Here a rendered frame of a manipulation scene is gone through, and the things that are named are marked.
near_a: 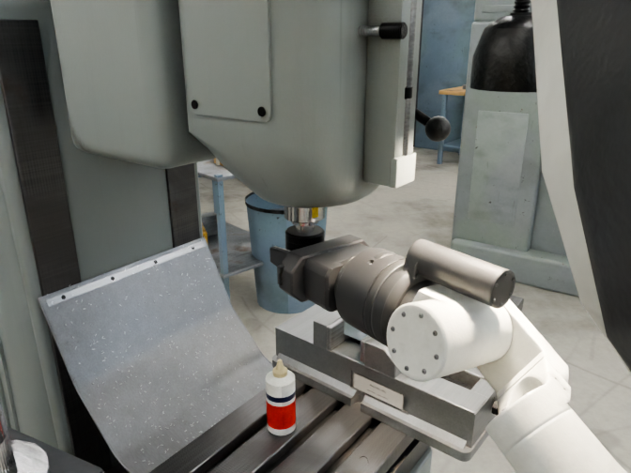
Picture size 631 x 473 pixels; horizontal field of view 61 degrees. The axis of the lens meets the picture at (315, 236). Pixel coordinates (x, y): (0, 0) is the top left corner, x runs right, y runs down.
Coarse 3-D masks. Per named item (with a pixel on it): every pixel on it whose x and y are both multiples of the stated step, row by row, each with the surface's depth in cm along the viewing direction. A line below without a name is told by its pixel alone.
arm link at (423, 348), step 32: (416, 256) 50; (448, 256) 48; (384, 288) 50; (416, 288) 50; (448, 288) 50; (480, 288) 45; (512, 288) 46; (384, 320) 50; (416, 320) 44; (448, 320) 43; (480, 320) 46; (416, 352) 44; (448, 352) 42; (480, 352) 45
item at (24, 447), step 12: (12, 432) 48; (12, 444) 44; (24, 444) 44; (36, 444) 44; (24, 456) 43; (36, 456) 43; (48, 456) 45; (60, 456) 45; (72, 456) 45; (24, 468) 42; (36, 468) 42; (48, 468) 42; (60, 468) 44; (72, 468) 44; (84, 468) 44; (96, 468) 44
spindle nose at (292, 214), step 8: (288, 208) 62; (296, 208) 61; (304, 208) 61; (312, 208) 61; (320, 208) 62; (288, 216) 62; (296, 216) 61; (304, 216) 61; (312, 216) 61; (320, 216) 62
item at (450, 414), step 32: (288, 320) 90; (320, 320) 82; (288, 352) 88; (320, 352) 83; (352, 352) 81; (320, 384) 83; (352, 384) 81; (384, 384) 76; (416, 384) 74; (448, 384) 74; (480, 384) 74; (384, 416) 76; (416, 416) 74; (448, 416) 71; (480, 416) 70; (448, 448) 70
